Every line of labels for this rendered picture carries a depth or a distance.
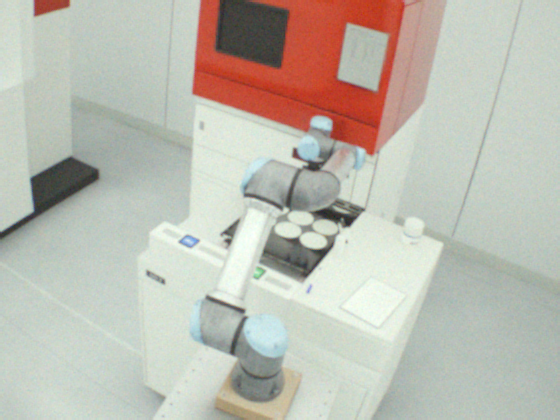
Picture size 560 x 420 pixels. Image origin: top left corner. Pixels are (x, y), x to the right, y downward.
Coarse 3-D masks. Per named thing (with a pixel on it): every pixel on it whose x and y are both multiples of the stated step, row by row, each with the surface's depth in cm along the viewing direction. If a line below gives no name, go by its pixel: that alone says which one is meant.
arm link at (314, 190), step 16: (336, 144) 188; (336, 160) 173; (352, 160) 181; (304, 176) 153; (320, 176) 155; (336, 176) 161; (304, 192) 151; (320, 192) 153; (336, 192) 158; (304, 208) 154; (320, 208) 157
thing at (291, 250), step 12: (324, 216) 229; (300, 228) 220; (312, 228) 221; (276, 240) 212; (288, 240) 213; (276, 252) 206; (288, 252) 207; (300, 252) 208; (312, 252) 209; (300, 264) 202; (312, 264) 203
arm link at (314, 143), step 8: (312, 128) 196; (304, 136) 191; (312, 136) 189; (320, 136) 191; (304, 144) 188; (312, 144) 187; (320, 144) 189; (328, 144) 188; (304, 152) 189; (312, 152) 188; (320, 152) 189; (328, 152) 188
